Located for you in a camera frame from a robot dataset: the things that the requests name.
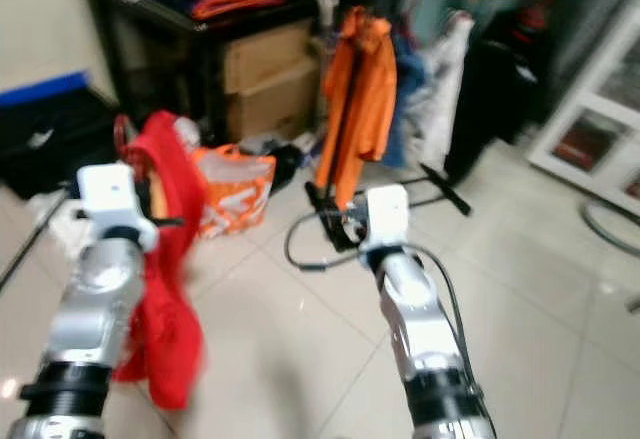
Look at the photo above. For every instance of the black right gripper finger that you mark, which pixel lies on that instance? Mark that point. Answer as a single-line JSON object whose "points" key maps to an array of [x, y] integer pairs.
{"points": [[326, 229]]}

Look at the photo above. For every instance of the dark red hanger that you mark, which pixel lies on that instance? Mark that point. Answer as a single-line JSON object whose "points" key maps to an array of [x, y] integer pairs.
{"points": [[123, 134]]}

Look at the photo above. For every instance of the red sports jersey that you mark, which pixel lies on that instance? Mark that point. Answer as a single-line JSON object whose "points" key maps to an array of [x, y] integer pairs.
{"points": [[170, 329]]}

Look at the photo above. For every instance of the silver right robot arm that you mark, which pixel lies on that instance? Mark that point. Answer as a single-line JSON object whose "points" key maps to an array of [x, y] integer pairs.
{"points": [[425, 329]]}

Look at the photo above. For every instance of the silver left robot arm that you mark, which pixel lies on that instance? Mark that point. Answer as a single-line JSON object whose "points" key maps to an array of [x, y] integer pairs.
{"points": [[90, 309]]}

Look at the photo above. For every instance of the orange hanger pile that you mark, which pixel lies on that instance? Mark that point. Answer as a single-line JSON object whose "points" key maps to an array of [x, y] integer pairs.
{"points": [[235, 1]]}

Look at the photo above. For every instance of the orange polo shirt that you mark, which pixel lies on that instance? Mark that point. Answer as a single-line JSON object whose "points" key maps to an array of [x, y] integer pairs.
{"points": [[360, 99]]}

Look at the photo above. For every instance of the brown cardboard box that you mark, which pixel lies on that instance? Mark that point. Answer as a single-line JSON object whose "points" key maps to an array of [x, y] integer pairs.
{"points": [[270, 107], [265, 54]]}

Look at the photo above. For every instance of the black bag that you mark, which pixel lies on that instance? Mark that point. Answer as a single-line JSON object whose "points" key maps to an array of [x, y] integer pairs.
{"points": [[55, 139]]}

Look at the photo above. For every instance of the white thick garment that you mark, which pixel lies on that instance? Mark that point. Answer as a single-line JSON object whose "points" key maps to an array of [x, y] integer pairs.
{"points": [[448, 84]]}

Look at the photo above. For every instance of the black metal shelf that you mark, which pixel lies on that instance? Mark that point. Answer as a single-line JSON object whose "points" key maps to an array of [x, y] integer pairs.
{"points": [[170, 49]]}

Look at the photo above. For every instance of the blue flat board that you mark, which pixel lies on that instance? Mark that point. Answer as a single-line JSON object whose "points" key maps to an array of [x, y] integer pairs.
{"points": [[45, 87]]}

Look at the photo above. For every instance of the black garment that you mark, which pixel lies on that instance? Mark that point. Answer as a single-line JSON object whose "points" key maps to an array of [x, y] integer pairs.
{"points": [[500, 89]]}

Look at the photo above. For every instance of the white glass-door cabinet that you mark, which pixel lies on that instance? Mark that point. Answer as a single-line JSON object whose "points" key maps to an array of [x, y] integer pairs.
{"points": [[595, 119]]}

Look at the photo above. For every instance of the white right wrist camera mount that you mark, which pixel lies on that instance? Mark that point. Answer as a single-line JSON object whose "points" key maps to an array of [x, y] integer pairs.
{"points": [[385, 217]]}

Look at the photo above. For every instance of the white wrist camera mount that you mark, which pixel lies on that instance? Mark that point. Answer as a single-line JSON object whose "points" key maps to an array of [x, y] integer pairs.
{"points": [[112, 199], [385, 217]]}

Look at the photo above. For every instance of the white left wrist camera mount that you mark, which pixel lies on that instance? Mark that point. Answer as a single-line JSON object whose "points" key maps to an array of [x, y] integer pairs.
{"points": [[112, 199]]}

